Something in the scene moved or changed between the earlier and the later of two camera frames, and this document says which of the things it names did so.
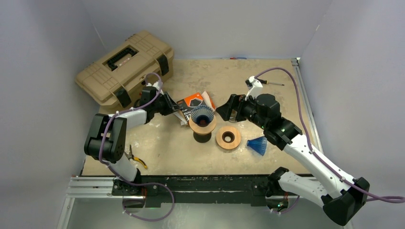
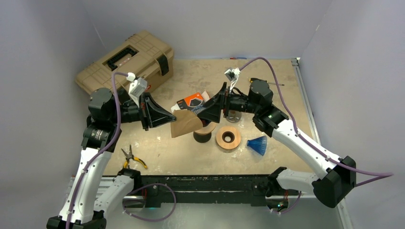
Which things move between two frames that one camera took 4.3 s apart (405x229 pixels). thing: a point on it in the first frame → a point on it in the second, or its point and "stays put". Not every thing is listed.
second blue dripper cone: (259, 144) stays put
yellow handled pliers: (131, 156) stays put
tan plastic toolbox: (117, 80) stays put
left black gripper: (175, 106) → (156, 115)
